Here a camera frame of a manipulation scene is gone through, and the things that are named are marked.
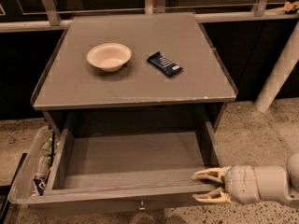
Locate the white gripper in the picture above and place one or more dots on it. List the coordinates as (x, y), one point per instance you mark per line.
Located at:
(240, 184)

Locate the grey top drawer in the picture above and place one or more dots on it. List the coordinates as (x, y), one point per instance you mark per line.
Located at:
(94, 171)

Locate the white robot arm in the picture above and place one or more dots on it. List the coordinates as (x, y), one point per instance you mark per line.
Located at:
(275, 183)

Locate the grey drawer cabinet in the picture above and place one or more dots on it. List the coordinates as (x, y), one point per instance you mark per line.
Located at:
(70, 82)

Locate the blue snack bar wrapper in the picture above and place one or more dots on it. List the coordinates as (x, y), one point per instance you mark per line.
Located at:
(164, 65)

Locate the white paper bowl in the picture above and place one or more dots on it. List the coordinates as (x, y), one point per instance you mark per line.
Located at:
(109, 57)

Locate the blue snack bag in bin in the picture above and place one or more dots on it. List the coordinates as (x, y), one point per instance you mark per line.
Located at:
(39, 186)

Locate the clear plastic bin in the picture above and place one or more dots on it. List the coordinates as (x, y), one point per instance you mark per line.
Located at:
(23, 187)

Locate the white diagonal post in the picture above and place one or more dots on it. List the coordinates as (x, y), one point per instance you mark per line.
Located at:
(286, 62)

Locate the metal railing frame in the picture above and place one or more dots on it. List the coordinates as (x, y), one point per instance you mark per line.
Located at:
(46, 15)

